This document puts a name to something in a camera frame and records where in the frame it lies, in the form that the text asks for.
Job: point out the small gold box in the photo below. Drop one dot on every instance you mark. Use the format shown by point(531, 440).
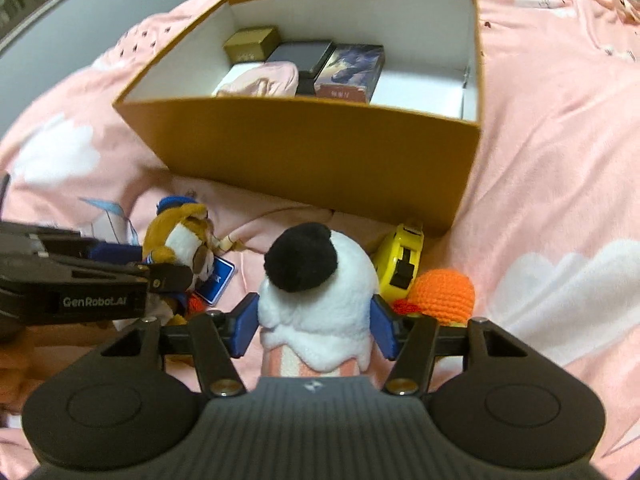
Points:
point(250, 45)

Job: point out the person's left hand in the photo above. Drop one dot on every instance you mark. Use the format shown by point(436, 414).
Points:
point(15, 370)

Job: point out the dark grey box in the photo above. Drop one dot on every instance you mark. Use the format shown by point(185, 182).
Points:
point(300, 57)

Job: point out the white black pink plush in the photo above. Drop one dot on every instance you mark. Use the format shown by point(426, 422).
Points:
point(320, 310)

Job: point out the tiger plush with blue hat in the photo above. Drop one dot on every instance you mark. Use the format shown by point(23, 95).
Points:
point(175, 230)

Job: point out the orange crochet toy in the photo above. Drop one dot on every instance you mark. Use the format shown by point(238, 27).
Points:
point(445, 292)

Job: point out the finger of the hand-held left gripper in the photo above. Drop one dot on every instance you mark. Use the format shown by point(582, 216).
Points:
point(167, 278)
point(115, 253)

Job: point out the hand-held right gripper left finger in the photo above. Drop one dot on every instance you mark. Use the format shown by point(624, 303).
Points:
point(245, 330)

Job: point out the blue white card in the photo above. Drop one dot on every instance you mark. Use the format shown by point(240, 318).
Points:
point(220, 275)

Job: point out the printed card box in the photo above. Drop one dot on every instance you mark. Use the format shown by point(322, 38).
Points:
point(350, 67)

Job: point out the pink soft pouch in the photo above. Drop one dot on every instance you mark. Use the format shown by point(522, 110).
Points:
point(260, 80)

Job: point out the yellow tape measure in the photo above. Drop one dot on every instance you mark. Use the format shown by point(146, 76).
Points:
point(400, 255)

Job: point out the orange cardboard box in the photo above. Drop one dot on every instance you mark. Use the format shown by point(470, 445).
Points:
point(300, 160)

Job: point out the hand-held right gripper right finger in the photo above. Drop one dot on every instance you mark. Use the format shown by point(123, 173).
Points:
point(382, 332)

